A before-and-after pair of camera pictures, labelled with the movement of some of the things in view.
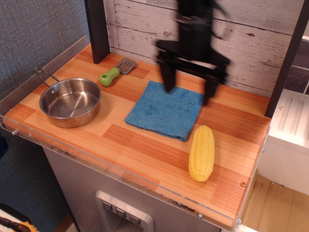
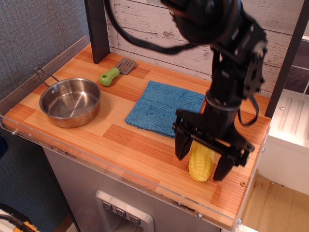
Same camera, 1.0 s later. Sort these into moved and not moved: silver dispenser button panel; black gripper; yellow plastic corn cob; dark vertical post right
Moved: black gripper
Not moved: dark vertical post right; silver dispenser button panel; yellow plastic corn cob
